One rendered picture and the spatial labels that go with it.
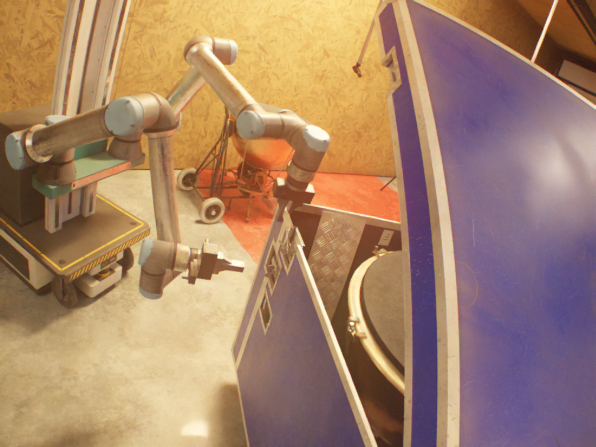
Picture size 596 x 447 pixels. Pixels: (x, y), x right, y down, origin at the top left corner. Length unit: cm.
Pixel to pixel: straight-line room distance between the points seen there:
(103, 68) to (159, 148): 82
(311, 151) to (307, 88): 296
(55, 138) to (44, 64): 186
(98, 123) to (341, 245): 101
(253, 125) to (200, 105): 249
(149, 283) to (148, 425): 69
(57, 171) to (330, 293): 127
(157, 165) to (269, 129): 39
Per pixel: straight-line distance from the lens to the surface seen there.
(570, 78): 842
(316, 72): 424
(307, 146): 130
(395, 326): 109
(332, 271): 170
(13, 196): 229
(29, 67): 335
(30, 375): 201
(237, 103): 136
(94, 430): 183
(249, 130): 128
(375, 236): 173
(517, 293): 81
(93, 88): 215
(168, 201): 144
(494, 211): 82
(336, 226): 163
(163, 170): 141
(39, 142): 161
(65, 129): 147
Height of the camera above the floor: 158
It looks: 28 degrees down
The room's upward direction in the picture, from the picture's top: 20 degrees clockwise
